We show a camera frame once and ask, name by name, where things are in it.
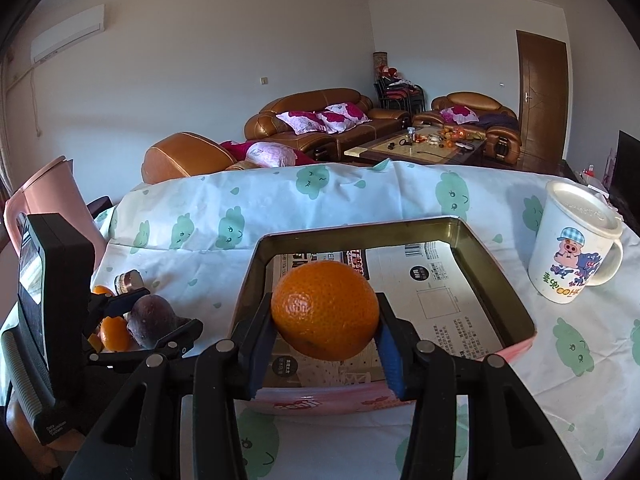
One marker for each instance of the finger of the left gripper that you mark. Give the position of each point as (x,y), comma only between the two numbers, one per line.
(116,305)
(172,346)

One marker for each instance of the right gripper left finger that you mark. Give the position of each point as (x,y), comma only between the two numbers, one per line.
(230,370)

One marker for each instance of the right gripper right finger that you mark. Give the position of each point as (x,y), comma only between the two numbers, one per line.
(420,371)

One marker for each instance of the small orange kumquat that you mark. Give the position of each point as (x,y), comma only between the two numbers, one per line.
(115,335)

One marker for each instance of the layered cake slice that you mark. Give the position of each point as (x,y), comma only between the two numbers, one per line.
(128,282)

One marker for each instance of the purple passion fruit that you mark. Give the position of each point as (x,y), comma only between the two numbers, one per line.
(152,318)

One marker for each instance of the large orange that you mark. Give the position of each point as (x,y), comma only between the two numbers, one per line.
(325,310)

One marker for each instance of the cloud print tablecloth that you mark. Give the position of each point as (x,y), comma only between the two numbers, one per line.
(192,239)

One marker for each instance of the pink electric kettle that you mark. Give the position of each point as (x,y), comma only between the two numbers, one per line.
(53,190)

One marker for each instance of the brown leather armchair near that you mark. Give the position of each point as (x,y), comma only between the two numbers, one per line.
(187,154)

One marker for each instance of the brown leather armchair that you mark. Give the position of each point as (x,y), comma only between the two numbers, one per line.
(498,124)
(187,154)

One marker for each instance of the white cartoon pig mug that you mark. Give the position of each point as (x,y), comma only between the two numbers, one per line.
(577,243)

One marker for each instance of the light pink round cushion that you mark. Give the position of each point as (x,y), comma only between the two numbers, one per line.
(271,155)

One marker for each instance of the pink flower pillow left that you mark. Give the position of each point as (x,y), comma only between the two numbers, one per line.
(302,122)

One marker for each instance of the pink flower pillow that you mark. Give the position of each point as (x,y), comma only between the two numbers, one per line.
(302,122)
(342,117)

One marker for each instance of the black television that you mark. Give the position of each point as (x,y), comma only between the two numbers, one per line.
(625,183)

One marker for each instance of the brown leather long sofa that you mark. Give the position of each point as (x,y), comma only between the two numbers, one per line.
(266,127)

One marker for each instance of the white air conditioner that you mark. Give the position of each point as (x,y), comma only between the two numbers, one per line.
(69,32)

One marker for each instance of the pink flower pillow right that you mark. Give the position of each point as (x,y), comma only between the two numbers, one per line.
(342,117)

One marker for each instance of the wooden coffee table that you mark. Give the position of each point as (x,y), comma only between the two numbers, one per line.
(426,145)

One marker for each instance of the brown leather armchair far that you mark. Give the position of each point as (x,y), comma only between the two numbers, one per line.
(498,124)

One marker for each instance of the pink pillow on armchair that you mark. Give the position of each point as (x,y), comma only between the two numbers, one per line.
(458,115)

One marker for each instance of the stacked dark chairs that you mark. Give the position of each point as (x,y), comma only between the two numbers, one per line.
(397,93)

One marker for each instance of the brown wooden door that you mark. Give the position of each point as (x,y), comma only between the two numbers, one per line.
(545,89)

